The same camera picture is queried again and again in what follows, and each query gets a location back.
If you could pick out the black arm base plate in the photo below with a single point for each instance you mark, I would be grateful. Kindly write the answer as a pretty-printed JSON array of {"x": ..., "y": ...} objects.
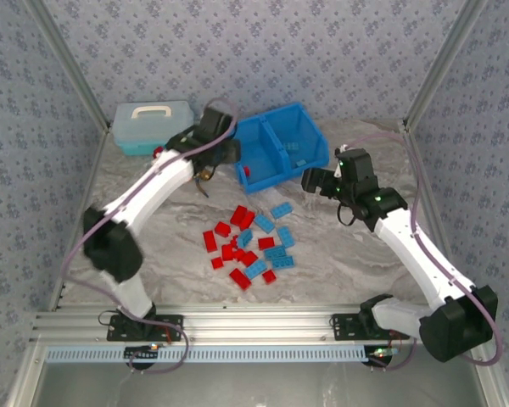
[
  {"x": 116, "y": 330},
  {"x": 343, "y": 328}
]

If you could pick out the red lego brick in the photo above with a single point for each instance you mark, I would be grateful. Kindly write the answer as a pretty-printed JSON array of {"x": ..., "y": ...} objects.
[
  {"x": 240, "y": 279},
  {"x": 266, "y": 243},
  {"x": 210, "y": 241},
  {"x": 247, "y": 221},
  {"x": 217, "y": 263},
  {"x": 269, "y": 276},
  {"x": 228, "y": 252},
  {"x": 239, "y": 254},
  {"x": 247, "y": 171},
  {"x": 237, "y": 213},
  {"x": 222, "y": 229},
  {"x": 249, "y": 258}
]

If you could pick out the aluminium frame post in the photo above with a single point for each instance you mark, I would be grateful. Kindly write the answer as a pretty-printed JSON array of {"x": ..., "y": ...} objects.
[
  {"x": 443, "y": 63},
  {"x": 73, "y": 63}
]

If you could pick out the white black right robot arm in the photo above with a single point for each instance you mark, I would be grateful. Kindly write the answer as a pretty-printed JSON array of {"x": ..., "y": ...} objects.
[{"x": 420, "y": 258}]

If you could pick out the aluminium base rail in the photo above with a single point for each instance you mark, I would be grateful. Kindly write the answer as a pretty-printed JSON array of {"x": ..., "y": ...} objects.
[{"x": 254, "y": 324}]

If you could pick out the blue divided plastic bin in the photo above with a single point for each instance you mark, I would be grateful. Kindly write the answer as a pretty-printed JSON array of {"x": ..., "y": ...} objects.
[{"x": 263, "y": 184}]

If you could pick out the aluminium side rail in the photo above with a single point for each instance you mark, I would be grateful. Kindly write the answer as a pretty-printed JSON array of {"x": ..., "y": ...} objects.
[
  {"x": 89, "y": 178},
  {"x": 432, "y": 191}
]

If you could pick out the small electronics board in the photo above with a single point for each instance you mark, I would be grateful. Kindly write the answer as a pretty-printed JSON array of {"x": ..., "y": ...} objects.
[
  {"x": 382, "y": 352},
  {"x": 142, "y": 352}
]

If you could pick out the grey metal lower panel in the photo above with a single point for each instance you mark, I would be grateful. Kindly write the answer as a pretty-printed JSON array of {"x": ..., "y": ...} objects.
[{"x": 254, "y": 386}]

